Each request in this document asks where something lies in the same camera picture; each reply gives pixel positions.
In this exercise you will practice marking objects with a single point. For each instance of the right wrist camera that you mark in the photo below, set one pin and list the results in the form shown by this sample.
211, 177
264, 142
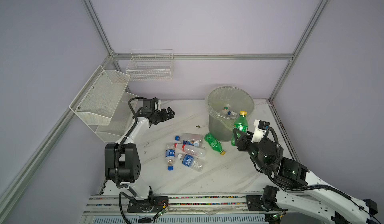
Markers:
261, 130

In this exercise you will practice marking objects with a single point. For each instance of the clear bottle blue cap sideways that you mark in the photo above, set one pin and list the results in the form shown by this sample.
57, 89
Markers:
190, 139

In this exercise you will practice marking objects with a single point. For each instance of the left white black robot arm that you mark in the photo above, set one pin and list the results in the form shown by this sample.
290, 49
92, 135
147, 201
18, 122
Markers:
122, 161

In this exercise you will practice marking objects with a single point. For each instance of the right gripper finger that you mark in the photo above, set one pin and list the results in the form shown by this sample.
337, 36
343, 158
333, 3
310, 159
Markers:
238, 136
249, 135

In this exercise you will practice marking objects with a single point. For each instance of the clear bottle red white label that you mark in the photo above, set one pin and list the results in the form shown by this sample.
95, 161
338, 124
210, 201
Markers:
191, 150

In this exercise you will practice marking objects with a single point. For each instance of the upper white mesh shelf basket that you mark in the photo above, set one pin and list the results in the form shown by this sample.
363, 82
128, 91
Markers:
97, 102

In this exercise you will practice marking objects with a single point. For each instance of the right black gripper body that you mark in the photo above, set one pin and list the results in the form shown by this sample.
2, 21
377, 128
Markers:
253, 149

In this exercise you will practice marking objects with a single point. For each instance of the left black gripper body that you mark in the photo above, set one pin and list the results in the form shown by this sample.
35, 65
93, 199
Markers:
158, 115

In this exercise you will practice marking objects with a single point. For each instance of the clear bottle blue label angled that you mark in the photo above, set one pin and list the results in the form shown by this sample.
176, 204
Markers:
191, 162

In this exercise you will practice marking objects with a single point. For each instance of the clear bottle green red cap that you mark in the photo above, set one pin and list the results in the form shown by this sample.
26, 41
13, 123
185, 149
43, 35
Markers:
225, 110

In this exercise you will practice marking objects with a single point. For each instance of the aluminium front rail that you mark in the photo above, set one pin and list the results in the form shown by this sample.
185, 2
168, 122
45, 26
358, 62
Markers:
195, 209

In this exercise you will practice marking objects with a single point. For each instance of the translucent green bin liner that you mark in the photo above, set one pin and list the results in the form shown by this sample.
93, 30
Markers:
219, 98

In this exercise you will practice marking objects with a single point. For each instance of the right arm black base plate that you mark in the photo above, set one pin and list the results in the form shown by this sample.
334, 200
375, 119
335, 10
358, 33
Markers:
255, 203

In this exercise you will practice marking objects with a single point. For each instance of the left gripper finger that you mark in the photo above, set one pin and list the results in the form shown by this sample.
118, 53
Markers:
166, 117
170, 113

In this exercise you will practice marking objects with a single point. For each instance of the white wire wall basket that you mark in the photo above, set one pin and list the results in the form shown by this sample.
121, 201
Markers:
151, 65

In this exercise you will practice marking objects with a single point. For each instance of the lower white mesh shelf basket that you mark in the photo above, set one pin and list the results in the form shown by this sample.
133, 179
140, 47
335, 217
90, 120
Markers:
120, 123

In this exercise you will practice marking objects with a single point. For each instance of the white mesh shelf basket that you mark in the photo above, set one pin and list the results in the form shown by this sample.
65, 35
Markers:
97, 102
120, 123

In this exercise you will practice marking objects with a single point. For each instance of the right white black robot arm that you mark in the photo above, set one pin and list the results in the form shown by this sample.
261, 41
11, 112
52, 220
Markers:
296, 188

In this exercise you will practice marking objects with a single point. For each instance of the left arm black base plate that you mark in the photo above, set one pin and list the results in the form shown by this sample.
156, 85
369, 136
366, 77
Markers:
154, 205

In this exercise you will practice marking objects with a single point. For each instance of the grey mesh waste bin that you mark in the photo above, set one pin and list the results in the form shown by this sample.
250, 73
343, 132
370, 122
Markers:
228, 116

